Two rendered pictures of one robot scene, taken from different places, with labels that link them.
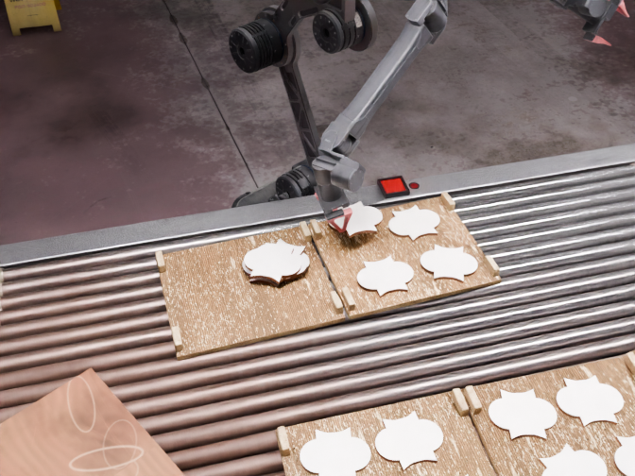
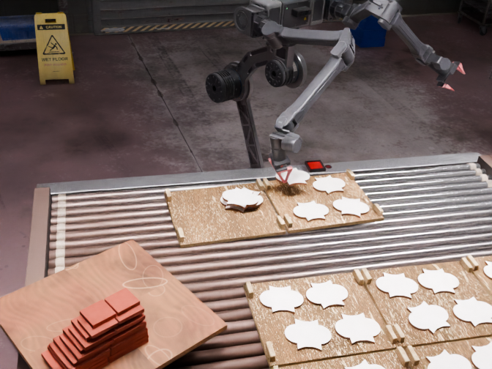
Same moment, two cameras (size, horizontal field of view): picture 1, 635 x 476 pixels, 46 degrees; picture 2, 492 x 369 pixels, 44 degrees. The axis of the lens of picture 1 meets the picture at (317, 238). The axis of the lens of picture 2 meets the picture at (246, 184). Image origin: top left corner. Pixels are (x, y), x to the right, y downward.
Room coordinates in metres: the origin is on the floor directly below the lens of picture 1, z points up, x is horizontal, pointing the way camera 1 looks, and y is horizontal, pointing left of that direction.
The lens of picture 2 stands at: (-0.64, 0.14, 2.34)
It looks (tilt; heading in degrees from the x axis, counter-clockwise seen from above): 33 degrees down; 359
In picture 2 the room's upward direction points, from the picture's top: 4 degrees clockwise
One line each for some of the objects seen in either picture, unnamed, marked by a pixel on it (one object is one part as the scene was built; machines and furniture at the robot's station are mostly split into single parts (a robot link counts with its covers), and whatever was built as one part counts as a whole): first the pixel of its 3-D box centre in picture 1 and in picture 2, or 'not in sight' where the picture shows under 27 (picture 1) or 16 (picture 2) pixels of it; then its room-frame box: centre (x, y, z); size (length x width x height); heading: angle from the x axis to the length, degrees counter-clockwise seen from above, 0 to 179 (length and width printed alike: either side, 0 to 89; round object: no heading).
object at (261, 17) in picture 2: not in sight; (263, 25); (2.04, 0.05, 1.45); 0.09 x 0.08 x 0.12; 131
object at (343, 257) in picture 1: (401, 252); (320, 200); (1.43, -0.22, 0.93); 0.41 x 0.35 x 0.02; 107
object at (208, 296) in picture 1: (246, 287); (222, 212); (1.30, 0.18, 0.93); 0.41 x 0.35 x 0.02; 107
